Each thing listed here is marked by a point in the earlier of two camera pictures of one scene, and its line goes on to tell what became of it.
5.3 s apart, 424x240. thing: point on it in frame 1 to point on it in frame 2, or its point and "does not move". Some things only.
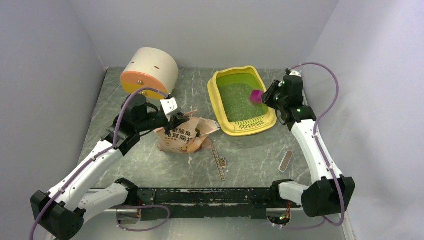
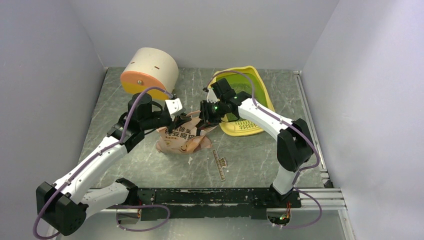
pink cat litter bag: [188, 137] does not move
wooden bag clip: [220, 163] does not move
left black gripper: [180, 119] does not move
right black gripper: [275, 86] to [204, 115]
